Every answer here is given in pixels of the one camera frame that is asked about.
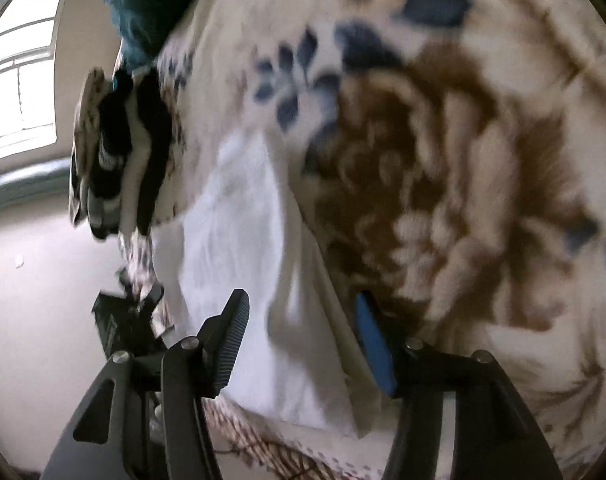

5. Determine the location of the window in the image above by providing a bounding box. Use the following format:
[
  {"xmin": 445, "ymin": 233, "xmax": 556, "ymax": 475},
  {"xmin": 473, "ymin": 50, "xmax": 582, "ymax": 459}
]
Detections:
[{"xmin": 0, "ymin": 0, "xmax": 64, "ymax": 166}]

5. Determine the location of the narrow teal curtain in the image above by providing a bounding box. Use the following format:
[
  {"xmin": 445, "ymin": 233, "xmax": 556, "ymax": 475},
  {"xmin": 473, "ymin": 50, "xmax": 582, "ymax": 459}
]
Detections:
[{"xmin": 0, "ymin": 157, "xmax": 77, "ymax": 217}]

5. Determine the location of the floral quilt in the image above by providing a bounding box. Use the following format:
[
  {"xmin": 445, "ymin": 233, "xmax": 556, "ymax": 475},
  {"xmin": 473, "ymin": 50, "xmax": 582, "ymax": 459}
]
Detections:
[{"xmin": 117, "ymin": 0, "xmax": 606, "ymax": 480}]

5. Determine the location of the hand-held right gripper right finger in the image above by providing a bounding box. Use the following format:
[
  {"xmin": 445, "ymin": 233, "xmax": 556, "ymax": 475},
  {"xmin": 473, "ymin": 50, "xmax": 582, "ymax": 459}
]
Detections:
[{"xmin": 354, "ymin": 290, "xmax": 564, "ymax": 480}]

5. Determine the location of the white t-shirt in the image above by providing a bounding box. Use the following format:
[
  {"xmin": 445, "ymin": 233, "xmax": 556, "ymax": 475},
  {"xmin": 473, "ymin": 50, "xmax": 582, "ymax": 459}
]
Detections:
[{"xmin": 150, "ymin": 127, "xmax": 399, "ymax": 438}]

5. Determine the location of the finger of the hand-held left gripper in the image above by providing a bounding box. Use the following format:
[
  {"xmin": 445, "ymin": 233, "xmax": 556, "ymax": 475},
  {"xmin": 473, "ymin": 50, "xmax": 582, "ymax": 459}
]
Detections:
[{"xmin": 117, "ymin": 267, "xmax": 165, "ymax": 323}]

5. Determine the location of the folded cream t-shirt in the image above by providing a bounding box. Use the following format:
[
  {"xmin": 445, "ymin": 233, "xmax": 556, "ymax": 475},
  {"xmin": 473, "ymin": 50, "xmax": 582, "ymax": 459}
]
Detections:
[{"xmin": 68, "ymin": 67, "xmax": 115, "ymax": 227}]

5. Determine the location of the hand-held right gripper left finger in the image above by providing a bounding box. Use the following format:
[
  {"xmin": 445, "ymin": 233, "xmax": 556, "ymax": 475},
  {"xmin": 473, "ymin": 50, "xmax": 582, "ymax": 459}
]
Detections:
[{"xmin": 40, "ymin": 289, "xmax": 251, "ymax": 480}]

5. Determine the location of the teal blanket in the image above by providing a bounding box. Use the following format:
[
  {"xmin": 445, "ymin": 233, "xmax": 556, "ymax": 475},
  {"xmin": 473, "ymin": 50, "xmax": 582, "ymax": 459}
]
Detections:
[{"xmin": 102, "ymin": 0, "xmax": 214, "ymax": 71}]

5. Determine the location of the folded black striped garment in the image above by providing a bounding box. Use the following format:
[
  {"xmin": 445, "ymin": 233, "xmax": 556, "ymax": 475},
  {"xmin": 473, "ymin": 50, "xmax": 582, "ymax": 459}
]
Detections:
[{"xmin": 86, "ymin": 67, "xmax": 175, "ymax": 241}]

